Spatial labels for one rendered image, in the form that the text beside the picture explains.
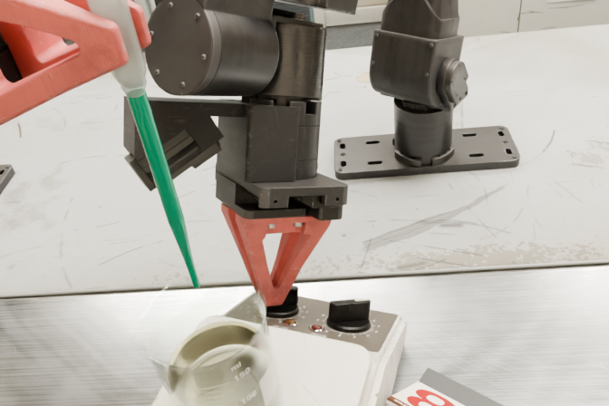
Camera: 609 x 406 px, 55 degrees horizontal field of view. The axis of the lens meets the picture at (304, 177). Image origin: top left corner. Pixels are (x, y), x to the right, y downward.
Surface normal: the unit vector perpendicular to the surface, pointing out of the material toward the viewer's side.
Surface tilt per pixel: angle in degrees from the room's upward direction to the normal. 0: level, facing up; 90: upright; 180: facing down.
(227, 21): 54
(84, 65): 90
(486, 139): 0
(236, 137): 70
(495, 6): 90
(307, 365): 0
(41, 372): 0
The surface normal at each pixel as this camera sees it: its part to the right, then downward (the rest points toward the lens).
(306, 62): 0.53, 0.18
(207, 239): -0.11, -0.79
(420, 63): -0.61, 0.26
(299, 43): 0.34, 0.18
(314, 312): 0.07, -0.99
